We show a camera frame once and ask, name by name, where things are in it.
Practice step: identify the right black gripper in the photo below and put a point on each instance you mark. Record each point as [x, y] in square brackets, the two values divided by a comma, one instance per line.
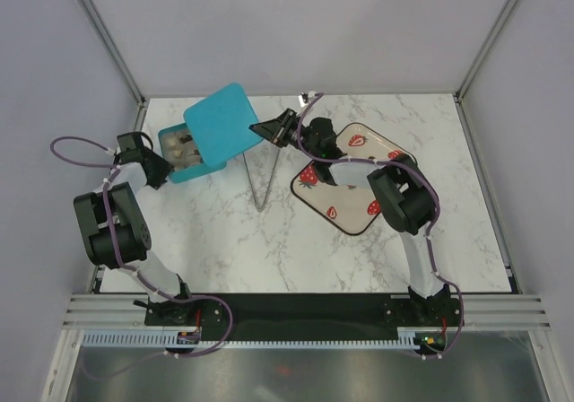
[277, 129]

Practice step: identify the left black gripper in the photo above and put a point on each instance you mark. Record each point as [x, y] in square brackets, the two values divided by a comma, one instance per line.
[164, 170]

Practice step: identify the teal chocolate box tray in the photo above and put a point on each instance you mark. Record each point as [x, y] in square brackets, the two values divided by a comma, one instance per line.
[186, 158]

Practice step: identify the round dark chocolate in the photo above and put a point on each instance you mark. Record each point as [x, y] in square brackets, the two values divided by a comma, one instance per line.
[185, 139]

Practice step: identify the teal box lid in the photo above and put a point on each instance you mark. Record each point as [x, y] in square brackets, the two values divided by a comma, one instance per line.
[220, 124]

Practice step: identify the metal tweezers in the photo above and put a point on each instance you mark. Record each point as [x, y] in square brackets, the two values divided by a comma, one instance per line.
[260, 164]

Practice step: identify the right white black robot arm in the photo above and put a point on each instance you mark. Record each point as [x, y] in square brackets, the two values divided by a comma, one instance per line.
[406, 200]

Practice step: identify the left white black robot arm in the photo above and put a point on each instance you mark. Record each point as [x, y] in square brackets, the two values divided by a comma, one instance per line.
[111, 222]

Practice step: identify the strawberry pattern square plate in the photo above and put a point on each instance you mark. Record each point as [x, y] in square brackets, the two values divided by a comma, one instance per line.
[349, 208]

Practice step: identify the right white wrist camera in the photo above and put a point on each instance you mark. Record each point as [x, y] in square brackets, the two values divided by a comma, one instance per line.
[306, 98]

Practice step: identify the aluminium frame rail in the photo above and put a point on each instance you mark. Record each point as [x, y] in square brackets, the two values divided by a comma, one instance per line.
[105, 311]

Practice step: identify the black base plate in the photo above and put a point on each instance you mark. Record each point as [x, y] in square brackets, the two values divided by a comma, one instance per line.
[304, 316]

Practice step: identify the slotted grey cable duct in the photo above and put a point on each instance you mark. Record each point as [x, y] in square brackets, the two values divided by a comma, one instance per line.
[173, 339]

